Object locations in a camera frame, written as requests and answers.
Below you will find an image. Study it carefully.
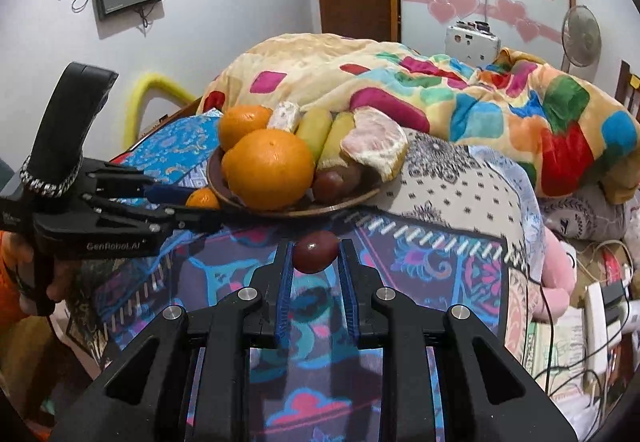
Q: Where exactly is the small white cabinet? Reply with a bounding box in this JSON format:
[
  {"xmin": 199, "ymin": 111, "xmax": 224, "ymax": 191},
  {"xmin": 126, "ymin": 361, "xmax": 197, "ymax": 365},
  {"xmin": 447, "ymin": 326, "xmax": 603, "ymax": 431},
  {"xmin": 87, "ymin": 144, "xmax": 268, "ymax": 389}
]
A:
[{"xmin": 445, "ymin": 21, "xmax": 502, "ymax": 66}]

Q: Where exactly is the pomelo segment with white pith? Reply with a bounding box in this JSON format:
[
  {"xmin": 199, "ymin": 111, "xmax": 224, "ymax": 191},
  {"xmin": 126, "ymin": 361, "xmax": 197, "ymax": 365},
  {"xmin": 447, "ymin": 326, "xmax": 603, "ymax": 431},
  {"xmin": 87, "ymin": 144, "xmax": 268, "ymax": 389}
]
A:
[{"xmin": 341, "ymin": 107, "xmax": 408, "ymax": 183}]

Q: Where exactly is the yellow banana piece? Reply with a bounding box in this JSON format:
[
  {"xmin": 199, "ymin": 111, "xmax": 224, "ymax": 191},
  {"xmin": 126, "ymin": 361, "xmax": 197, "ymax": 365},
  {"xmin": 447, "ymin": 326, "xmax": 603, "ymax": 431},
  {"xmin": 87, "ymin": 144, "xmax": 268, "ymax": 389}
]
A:
[
  {"xmin": 316, "ymin": 112, "xmax": 357, "ymax": 173},
  {"xmin": 296, "ymin": 108, "xmax": 333, "ymax": 163}
]

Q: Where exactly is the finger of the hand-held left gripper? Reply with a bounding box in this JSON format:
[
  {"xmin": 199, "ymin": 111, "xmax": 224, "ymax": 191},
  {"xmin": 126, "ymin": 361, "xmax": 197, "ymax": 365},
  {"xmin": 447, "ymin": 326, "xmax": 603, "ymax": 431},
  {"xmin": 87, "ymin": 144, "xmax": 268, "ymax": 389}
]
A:
[
  {"xmin": 82, "ymin": 161, "xmax": 198, "ymax": 208},
  {"xmin": 85, "ymin": 195, "xmax": 226, "ymax": 235}
]

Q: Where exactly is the dark red small fruit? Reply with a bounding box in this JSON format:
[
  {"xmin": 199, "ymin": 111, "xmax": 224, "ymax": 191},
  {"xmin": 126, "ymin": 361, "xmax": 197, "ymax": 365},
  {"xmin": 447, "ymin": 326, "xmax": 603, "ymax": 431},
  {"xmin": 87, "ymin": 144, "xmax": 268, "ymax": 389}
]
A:
[
  {"xmin": 292, "ymin": 231, "xmax": 340, "ymax": 274},
  {"xmin": 312, "ymin": 171, "xmax": 346, "ymax": 203}
]

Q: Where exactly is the purple blue printed mat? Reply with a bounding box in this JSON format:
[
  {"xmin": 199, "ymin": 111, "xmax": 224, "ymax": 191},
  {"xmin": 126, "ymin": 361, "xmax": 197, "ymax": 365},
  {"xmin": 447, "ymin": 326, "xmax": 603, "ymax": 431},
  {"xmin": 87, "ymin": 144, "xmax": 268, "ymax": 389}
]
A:
[{"xmin": 65, "ymin": 209, "xmax": 513, "ymax": 442}]

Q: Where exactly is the blue brocade cloth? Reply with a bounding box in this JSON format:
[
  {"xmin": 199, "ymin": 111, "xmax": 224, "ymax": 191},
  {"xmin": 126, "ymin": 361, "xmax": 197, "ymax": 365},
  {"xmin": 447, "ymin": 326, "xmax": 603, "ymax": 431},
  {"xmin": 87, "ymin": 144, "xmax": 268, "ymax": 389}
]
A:
[{"xmin": 117, "ymin": 111, "xmax": 227, "ymax": 185}]

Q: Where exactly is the white power strip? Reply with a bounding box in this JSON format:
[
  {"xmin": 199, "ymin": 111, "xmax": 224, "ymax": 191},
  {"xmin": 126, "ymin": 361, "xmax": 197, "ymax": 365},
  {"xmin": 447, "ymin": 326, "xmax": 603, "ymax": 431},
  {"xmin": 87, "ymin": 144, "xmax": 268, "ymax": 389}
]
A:
[{"xmin": 584, "ymin": 282, "xmax": 612, "ymax": 374}]

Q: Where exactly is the large orange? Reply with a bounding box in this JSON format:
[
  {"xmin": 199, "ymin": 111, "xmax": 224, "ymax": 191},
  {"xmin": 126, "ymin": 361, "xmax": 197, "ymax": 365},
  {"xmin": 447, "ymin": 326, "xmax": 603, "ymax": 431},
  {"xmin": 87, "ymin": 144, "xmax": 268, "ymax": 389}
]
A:
[{"xmin": 221, "ymin": 128, "xmax": 316, "ymax": 211}]

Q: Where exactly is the purple round plate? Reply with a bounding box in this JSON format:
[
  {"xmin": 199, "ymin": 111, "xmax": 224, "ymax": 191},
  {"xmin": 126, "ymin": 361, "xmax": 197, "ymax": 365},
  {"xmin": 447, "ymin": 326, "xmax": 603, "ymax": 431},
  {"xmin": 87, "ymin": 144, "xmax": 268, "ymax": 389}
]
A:
[{"xmin": 206, "ymin": 147, "xmax": 383, "ymax": 219}]

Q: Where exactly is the medium orange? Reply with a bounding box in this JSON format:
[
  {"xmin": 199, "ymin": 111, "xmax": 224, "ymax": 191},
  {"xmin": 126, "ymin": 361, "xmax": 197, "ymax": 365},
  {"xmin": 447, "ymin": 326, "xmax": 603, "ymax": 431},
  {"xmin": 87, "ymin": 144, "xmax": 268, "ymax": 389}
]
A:
[{"xmin": 218, "ymin": 105, "xmax": 275, "ymax": 153}]

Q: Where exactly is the pink plush toy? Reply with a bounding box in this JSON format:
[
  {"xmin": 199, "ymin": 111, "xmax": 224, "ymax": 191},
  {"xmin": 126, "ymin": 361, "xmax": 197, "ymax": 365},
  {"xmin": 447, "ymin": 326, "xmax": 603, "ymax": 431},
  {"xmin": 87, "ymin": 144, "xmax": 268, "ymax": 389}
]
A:
[{"xmin": 537, "ymin": 226, "xmax": 577, "ymax": 319}]

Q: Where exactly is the wooden bed headboard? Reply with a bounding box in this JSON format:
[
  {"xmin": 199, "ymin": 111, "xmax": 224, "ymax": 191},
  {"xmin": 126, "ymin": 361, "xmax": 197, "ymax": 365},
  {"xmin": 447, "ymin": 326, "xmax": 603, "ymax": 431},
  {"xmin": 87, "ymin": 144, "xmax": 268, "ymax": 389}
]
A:
[{"xmin": 617, "ymin": 60, "xmax": 640, "ymax": 119}]

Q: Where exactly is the yellow foam tube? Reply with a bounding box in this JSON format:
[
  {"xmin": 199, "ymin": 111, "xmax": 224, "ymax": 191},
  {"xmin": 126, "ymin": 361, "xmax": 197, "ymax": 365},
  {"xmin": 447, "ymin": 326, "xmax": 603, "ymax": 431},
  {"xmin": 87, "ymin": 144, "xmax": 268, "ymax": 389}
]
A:
[{"xmin": 127, "ymin": 72, "xmax": 198, "ymax": 143}]

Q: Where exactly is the grey pillow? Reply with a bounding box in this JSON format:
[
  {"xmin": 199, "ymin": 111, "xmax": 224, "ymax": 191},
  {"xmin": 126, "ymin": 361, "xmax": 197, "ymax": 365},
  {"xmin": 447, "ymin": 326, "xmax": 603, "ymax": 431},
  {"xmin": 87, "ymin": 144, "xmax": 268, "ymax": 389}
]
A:
[{"xmin": 540, "ymin": 182, "xmax": 627, "ymax": 244}]

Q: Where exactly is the colourful patchwork blanket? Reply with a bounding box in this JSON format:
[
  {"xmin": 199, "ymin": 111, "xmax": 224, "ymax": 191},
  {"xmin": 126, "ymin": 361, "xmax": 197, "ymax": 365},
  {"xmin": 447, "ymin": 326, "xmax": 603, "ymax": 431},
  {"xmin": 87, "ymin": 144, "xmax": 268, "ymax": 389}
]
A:
[{"xmin": 197, "ymin": 33, "xmax": 640, "ymax": 206}]

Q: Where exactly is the person's left hand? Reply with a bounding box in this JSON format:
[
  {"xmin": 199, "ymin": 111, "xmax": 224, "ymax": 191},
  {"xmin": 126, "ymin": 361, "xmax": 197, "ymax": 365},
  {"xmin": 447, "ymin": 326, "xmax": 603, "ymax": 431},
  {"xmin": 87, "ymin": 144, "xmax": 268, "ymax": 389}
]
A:
[{"xmin": 46, "ymin": 258, "xmax": 77, "ymax": 304}]

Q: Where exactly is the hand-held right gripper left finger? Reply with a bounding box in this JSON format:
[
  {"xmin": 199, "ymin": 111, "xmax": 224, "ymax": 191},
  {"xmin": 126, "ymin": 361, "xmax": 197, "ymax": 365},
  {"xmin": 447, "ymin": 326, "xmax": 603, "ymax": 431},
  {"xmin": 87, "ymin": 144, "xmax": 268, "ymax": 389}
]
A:
[{"xmin": 50, "ymin": 239, "xmax": 296, "ymax": 442}]

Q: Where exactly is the peeled pomelo segment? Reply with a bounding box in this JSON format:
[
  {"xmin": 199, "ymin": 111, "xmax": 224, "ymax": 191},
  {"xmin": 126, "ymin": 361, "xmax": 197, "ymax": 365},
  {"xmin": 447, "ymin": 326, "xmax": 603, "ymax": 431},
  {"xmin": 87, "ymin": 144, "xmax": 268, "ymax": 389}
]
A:
[{"xmin": 266, "ymin": 101, "xmax": 302, "ymax": 133}]

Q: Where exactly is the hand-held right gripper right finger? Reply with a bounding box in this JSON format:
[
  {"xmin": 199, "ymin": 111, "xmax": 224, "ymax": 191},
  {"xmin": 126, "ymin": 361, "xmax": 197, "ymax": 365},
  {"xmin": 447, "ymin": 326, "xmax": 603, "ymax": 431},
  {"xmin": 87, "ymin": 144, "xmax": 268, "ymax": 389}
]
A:
[{"xmin": 337, "ymin": 238, "xmax": 576, "ymax": 442}]

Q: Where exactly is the small tangerine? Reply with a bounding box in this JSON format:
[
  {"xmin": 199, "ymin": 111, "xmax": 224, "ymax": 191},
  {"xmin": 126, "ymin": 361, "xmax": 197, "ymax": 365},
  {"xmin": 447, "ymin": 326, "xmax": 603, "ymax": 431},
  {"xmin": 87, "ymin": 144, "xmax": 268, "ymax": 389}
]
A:
[{"xmin": 186, "ymin": 188, "xmax": 221, "ymax": 210}]

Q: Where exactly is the standing electric fan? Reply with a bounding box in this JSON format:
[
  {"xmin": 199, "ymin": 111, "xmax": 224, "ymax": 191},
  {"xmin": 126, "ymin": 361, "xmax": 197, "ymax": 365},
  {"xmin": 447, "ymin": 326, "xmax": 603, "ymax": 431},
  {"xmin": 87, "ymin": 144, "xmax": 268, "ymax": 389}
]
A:
[{"xmin": 561, "ymin": 5, "xmax": 602, "ymax": 72}]

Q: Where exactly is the black white dotted cloth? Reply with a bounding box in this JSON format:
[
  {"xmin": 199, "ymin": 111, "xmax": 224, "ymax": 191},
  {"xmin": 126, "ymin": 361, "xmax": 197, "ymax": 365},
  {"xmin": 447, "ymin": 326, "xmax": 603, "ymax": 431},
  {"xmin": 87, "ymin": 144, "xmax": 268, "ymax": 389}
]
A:
[{"xmin": 370, "ymin": 131, "xmax": 543, "ymax": 283}]

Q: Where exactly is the black floor cable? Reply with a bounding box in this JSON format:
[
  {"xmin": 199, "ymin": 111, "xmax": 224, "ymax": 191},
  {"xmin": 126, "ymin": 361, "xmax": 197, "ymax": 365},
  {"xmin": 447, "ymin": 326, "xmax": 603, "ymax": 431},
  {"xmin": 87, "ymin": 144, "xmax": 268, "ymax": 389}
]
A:
[{"xmin": 536, "ymin": 272, "xmax": 557, "ymax": 375}]

